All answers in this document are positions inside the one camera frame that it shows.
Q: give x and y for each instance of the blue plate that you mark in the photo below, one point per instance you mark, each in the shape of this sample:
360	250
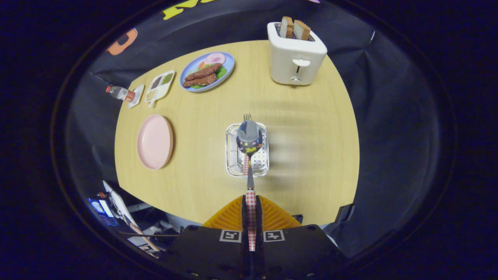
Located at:
229	62

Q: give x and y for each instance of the brown meat strip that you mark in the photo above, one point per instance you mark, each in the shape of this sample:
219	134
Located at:
200	80
204	71

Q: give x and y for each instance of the pink plate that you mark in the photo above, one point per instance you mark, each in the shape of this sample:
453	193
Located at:
155	142

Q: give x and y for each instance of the black bracket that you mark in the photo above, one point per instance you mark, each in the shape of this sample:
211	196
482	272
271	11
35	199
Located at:
345	213

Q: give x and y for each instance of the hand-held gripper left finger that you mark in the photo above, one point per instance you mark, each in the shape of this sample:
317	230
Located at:
244	217

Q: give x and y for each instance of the blue screen device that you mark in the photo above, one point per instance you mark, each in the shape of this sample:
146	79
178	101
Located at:
99	210

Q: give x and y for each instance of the toasted bread slice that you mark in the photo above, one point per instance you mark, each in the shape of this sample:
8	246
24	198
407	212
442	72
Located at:
301	30
286	27

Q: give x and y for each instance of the small white dish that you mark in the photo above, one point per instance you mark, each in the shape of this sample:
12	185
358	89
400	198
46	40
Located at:
136	96

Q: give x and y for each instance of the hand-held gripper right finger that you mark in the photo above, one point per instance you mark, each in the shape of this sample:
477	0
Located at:
259	217

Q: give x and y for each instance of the red capped bottle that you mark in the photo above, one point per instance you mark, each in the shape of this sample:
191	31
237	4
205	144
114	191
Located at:
120	93

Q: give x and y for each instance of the pink ham slice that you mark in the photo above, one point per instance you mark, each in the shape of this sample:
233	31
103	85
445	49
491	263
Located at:
215	58

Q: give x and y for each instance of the white compartment seasoning tray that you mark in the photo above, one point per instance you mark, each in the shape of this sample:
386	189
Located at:
159	87

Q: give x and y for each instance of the orange carrot slice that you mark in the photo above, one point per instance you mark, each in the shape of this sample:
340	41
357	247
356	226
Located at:
202	64

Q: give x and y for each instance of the green lettuce leaf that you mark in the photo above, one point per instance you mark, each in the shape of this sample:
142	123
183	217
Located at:
221	72

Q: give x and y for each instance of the white toaster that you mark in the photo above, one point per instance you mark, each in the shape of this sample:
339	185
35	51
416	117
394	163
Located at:
295	54

